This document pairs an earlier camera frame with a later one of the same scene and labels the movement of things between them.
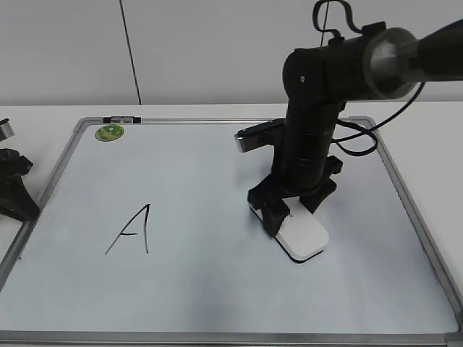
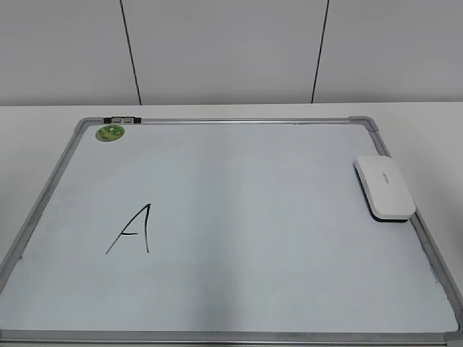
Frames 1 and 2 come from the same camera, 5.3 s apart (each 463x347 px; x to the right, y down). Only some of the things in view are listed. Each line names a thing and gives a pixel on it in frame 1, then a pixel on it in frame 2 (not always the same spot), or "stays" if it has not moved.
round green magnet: (109, 132) stays
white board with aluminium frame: (142, 237) stays
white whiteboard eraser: (304, 235) → (387, 195)
